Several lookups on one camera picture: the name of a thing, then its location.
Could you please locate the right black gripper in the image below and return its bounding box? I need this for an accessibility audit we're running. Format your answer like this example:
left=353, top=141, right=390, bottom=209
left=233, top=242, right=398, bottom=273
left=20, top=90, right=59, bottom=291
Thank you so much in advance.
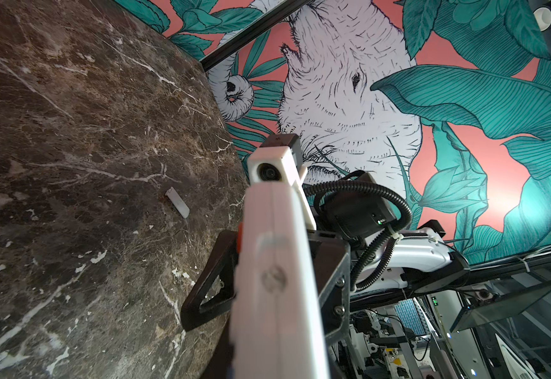
left=180, top=230, right=351, bottom=346

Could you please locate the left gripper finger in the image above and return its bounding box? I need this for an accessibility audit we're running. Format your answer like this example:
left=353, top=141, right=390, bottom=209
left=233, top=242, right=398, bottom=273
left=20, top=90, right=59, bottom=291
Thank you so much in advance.
left=200, top=326, right=234, bottom=379

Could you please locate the white remote control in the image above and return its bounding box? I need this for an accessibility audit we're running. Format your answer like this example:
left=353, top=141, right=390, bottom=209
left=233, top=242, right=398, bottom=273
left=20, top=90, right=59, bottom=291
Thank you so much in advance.
left=230, top=182, right=330, bottom=378

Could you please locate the white battery compartment cover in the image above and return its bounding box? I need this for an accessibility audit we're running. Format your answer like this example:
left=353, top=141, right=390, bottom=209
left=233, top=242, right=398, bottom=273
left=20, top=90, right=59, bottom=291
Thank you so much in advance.
left=165, top=186, right=190, bottom=219

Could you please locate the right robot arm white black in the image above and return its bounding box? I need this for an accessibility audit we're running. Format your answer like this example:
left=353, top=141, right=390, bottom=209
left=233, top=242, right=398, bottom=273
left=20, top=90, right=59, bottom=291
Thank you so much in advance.
left=181, top=220, right=468, bottom=344

